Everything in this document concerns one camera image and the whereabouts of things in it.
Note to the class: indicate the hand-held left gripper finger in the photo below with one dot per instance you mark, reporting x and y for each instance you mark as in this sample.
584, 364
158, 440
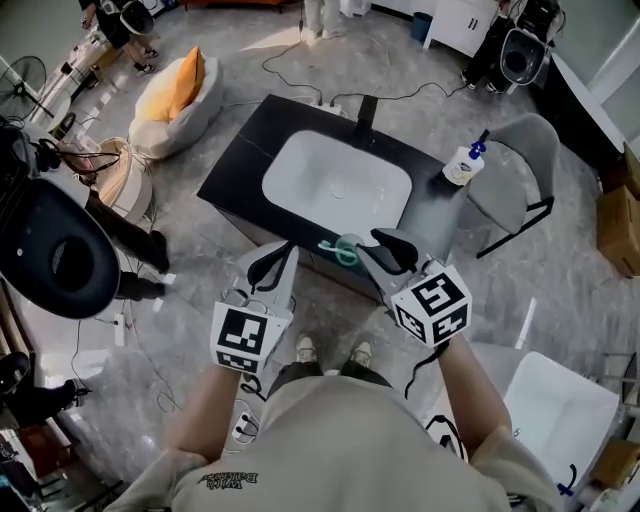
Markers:
287, 280
252, 260

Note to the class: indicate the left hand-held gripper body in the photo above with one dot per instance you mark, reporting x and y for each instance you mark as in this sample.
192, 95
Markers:
245, 335

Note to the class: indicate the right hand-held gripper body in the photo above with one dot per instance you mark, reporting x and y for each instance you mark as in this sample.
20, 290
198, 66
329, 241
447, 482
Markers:
435, 305

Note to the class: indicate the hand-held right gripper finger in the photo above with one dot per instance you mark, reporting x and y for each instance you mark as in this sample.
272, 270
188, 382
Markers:
400, 250
380, 280

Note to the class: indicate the clear green cup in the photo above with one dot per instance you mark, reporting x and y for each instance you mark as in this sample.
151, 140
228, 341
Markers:
365, 240

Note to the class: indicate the teal toothbrush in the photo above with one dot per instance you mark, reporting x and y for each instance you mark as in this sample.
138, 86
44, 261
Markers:
327, 245

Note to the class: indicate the person's right forearm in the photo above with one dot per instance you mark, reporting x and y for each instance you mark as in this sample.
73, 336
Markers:
475, 395

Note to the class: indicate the person's left forearm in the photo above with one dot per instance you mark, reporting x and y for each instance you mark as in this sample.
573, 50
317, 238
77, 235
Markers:
205, 415

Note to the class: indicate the person's left shoe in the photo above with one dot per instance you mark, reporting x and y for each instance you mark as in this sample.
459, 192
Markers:
306, 348

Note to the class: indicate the person's shoe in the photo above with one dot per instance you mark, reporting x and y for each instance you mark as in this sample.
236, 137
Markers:
361, 354
306, 348

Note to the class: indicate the person's black trousers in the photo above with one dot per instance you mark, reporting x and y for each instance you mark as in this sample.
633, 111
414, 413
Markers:
300, 372

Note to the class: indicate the person's right shoe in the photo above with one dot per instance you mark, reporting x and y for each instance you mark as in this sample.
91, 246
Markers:
361, 354

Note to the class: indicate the white power strip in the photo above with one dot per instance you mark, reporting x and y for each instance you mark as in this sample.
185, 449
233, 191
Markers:
119, 330
246, 426
331, 108

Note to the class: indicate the black vanity cabinet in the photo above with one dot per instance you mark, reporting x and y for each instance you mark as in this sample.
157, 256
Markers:
240, 165

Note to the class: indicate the white sink basin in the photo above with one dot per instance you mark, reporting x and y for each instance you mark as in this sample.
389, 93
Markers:
340, 170

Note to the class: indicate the white soap pump bottle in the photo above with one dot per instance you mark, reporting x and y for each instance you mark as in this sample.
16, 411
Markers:
460, 170

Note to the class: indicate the grey chair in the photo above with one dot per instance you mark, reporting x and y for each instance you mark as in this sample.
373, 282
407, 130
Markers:
505, 170

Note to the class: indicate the black faucet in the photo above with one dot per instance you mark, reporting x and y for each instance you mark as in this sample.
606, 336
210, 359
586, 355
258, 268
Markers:
366, 117

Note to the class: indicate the white beanbag seat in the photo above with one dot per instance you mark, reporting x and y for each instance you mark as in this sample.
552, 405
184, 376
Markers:
190, 130

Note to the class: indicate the round white stool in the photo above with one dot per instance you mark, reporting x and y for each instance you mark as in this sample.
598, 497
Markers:
127, 185

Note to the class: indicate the person's beige t-shirt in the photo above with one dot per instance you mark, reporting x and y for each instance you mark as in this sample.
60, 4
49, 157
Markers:
340, 450

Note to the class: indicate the white rectangular tub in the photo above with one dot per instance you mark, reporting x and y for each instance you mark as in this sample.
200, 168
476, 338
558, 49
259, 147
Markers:
560, 425

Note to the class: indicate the orange cushion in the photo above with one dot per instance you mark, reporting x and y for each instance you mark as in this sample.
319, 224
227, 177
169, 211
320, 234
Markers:
185, 85

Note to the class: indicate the cardboard box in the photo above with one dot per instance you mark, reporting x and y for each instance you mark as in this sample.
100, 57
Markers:
620, 235

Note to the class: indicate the blue trash can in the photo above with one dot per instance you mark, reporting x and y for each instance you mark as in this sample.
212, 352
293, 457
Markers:
421, 27

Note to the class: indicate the white cabinet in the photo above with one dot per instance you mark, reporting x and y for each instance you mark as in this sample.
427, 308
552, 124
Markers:
457, 20

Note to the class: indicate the white side table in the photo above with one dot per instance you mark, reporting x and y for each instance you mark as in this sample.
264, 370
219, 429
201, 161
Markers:
75, 75

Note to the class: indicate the black standing fan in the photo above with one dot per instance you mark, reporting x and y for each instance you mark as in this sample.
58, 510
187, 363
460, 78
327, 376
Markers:
22, 87

